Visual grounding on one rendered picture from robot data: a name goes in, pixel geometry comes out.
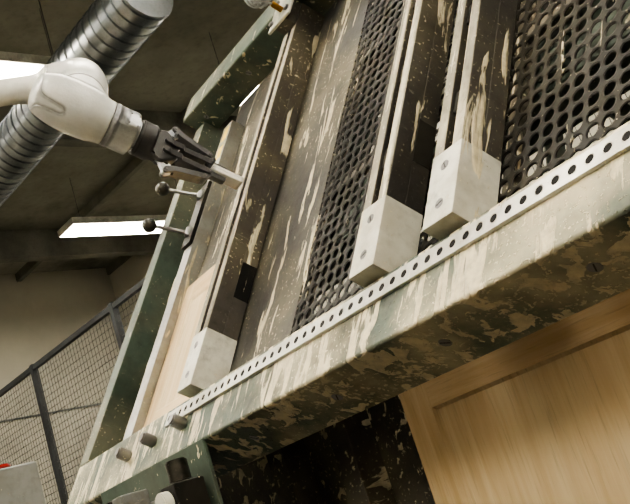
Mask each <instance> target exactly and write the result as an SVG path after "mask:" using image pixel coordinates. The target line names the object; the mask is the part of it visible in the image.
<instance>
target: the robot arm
mask: <svg viewBox="0 0 630 504"><path fill-rule="evenodd" d="M17 104H28V108H29V110H30V111H31V112H32V113H33V114H34V115H35V116H36V117H37V118H39V119H40V120H41V121H43V122H44V123H46V124H47V125H49V126H51V127H52V128H54V129H56V130H58V131H60V132H62V133H65V134H67V135H69V136H72V137H74V138H77V139H80V140H83V141H90V142H94V143H97V144H99V145H101V146H103V147H106V148H108V149H111V150H113V151H115V152H117V153H120V154H122V155H123V154H125V153H126V152H127V151H128V152H129V154H130V155H133V156H135V157H137V158H139V159H142V160H150V161H151V162H153V163H154V164H155V165H157V166H158V167H159V169H160V173H159V176H160V177H161V178H166V177H171V178H175V179H179V180H183V181H188V182H192V183H196V184H200V185H203V184H204V182H205V181H206V180H211V181H213V182H216V183H218V184H220V185H222V184H224V185H226V186H228V187H231V188H233V189H235V190H237V189H238V188H239V187H240V186H241V184H242V183H243V180H244V177H241V176H239V175H237V174H235V173H233V172H231V171H228V170H227V168H226V167H223V166H221V165H219V164H217V163H215V162H216V159H215V158H213V159H212V156H213V154H212V152H210V151H209V150H207V149H206V148H204V147H203V146H201V145H200V144H198V143H197V142H196V141H194V140H193V139H191V138H190V137H188V136H187V135H185V134H184V133H183V132H182V131H181V130H180V129H179V128H178V127H177V126H174V127H173V128H172V130H170V131H168V132H167V131H163V130H160V128H159V126H157V125H155V124H153V123H151V122H149V121H147V120H142V115H141V114H140V113H138V112H136V111H134V110H131V109H129V108H127V107H125V106H123V105H122V104H118V103H117V102H115V101H113V100H112V99H110V98H109V97H108V84H107V80H106V77H105V75H104V73H103V71H102V70H101V68H100V67H99V66H98V65H97V64H96V63H94V62H93V61H91V60H89V59H85V58H71V59H66V60H63V61H60V62H56V63H51V64H45V65H44V66H43V67H42V68H41V69H40V70H39V71H38V72H37V73H34V74H31V75H26V76H19V77H11V78H4V79H0V107H2V106H8V105H17ZM141 120H142V121H141ZM205 155H206V156H205Z"/></svg>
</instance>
